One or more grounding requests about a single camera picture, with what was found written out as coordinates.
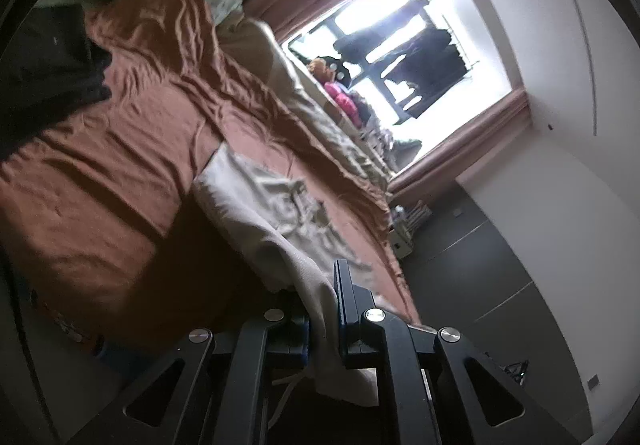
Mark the beige duvet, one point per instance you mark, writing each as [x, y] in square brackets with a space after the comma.
[320, 125]

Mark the dark hanging garments bunch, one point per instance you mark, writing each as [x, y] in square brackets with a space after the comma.
[430, 60]

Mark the pink plush toy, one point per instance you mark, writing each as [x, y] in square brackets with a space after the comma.
[342, 100]

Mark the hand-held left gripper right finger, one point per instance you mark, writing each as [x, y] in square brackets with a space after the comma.
[342, 307]

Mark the wall socket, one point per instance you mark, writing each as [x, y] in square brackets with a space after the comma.
[593, 381]

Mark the orange plush toy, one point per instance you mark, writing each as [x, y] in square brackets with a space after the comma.
[320, 70]

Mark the window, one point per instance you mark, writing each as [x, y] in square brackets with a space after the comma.
[360, 10]

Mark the beige jacket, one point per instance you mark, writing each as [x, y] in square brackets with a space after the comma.
[260, 220]

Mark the white rack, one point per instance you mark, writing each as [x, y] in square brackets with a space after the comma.
[412, 220]

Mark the black plush toy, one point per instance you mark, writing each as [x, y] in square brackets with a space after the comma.
[344, 70]

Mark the dark hanging garment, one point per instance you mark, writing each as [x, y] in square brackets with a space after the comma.
[360, 45]

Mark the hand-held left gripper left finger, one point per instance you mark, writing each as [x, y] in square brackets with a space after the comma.
[300, 340]

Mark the bed with brown sheet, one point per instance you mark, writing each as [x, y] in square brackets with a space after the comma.
[100, 165]

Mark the white nightstand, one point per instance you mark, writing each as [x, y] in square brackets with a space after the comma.
[400, 242]

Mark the black folded clothes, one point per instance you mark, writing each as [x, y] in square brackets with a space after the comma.
[50, 65]

